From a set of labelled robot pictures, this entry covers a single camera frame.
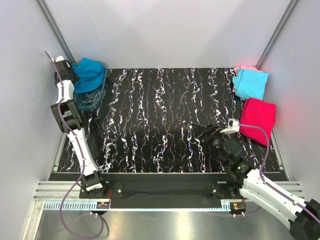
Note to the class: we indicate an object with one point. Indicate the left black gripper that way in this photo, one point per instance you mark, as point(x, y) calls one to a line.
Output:
point(75, 77)

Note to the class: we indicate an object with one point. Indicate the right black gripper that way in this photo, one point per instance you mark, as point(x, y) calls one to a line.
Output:
point(199, 129)

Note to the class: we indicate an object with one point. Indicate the blue t shirt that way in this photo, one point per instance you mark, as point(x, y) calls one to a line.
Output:
point(91, 75)

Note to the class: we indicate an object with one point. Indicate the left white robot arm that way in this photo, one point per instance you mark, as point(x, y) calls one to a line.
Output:
point(70, 122)

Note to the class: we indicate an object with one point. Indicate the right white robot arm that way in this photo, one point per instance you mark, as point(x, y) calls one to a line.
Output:
point(301, 217)

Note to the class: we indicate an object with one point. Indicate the teal plastic bin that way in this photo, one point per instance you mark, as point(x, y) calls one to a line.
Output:
point(91, 100)

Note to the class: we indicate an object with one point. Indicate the red folded shirt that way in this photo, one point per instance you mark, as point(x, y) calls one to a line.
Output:
point(261, 114)

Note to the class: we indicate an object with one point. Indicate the light blue folded shirt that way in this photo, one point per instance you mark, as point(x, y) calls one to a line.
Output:
point(250, 84)

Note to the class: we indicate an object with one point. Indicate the pink folded shirt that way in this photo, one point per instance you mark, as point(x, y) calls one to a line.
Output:
point(243, 68)

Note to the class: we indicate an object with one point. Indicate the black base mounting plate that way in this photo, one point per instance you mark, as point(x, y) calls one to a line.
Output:
point(165, 189)

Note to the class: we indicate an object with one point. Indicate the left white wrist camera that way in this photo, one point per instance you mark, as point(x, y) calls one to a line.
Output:
point(57, 59)

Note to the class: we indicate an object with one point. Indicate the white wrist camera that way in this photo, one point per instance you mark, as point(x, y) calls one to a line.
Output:
point(233, 126)
point(57, 59)

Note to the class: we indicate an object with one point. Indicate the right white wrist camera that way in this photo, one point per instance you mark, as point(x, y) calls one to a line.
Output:
point(233, 126)

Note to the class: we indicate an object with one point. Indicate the white slotted cable duct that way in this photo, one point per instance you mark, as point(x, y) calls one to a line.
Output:
point(99, 206)

